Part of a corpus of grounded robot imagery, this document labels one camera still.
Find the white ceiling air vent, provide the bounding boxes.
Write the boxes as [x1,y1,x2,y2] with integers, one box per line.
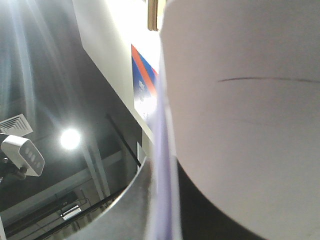
[0,113,33,137]

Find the blue red wall poster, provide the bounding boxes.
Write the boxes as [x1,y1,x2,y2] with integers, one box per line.
[131,45,158,127]

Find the round ceiling light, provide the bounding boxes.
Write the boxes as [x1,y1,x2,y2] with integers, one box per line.
[60,128,81,150]

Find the white head camera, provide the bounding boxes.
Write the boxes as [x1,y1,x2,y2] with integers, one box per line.
[0,133,45,177]

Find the white paper sheets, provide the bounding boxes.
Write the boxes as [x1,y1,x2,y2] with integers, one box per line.
[160,0,320,240]

